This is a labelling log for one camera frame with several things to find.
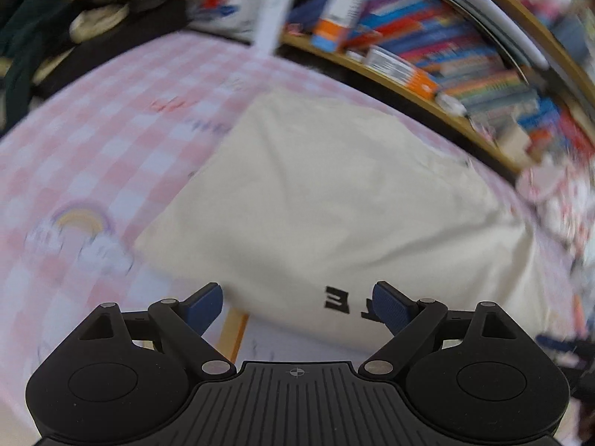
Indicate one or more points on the white tablet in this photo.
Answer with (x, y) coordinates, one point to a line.
(502, 14)

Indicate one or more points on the flat white orange box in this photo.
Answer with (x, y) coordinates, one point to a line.
(399, 72)

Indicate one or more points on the row of colourful books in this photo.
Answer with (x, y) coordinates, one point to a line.
(465, 51)

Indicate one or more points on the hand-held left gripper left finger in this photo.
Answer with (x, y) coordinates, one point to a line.
(204, 309)

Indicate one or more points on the dark cloth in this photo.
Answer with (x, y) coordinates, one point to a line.
(42, 32)

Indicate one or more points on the white tub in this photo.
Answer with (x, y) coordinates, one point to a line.
(227, 9)

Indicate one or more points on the white pink plush rabbit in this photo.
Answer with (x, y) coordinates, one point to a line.
(553, 195)

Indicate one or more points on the pink checked printed desk mat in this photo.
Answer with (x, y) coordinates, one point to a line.
(102, 139)

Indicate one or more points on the cream pen holder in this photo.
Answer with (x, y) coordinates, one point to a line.
(515, 144)

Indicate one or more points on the tall white orange box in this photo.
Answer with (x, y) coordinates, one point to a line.
(341, 14)

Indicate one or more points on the cream wrist watch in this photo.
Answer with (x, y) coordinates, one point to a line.
(95, 23)

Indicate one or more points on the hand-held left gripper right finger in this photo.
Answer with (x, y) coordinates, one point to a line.
(390, 309)

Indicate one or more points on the wooden bookshelf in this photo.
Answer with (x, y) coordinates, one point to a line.
(418, 102)

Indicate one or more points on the cream t-shirt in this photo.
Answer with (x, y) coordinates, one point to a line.
(334, 204)

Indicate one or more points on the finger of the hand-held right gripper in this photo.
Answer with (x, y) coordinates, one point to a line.
(567, 346)

